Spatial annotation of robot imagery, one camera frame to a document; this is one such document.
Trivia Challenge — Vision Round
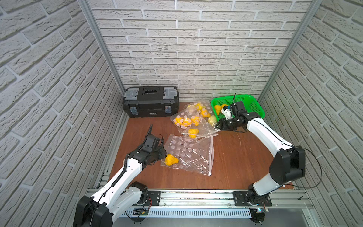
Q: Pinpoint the dotted zip bag with pears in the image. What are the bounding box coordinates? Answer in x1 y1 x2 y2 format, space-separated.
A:
161 134 214 176

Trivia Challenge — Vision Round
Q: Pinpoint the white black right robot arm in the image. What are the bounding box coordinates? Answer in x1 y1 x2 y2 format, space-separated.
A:
216 112 306 205

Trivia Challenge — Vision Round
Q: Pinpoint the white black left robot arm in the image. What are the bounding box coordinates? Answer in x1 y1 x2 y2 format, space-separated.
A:
73 128 166 227

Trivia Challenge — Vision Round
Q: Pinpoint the clear zip bag with pears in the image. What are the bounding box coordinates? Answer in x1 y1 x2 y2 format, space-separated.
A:
184 99 216 122

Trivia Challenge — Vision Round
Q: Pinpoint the green plastic basket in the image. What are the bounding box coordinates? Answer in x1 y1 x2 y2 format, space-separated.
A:
211 94 265 120

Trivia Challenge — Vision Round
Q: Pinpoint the black plastic toolbox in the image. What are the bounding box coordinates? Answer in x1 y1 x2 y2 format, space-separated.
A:
122 86 179 118

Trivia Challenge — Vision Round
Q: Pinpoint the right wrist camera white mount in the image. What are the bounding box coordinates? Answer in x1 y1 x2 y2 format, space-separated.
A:
221 106 232 120

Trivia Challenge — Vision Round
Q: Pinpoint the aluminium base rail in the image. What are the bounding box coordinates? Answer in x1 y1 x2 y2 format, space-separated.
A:
80 188 315 219

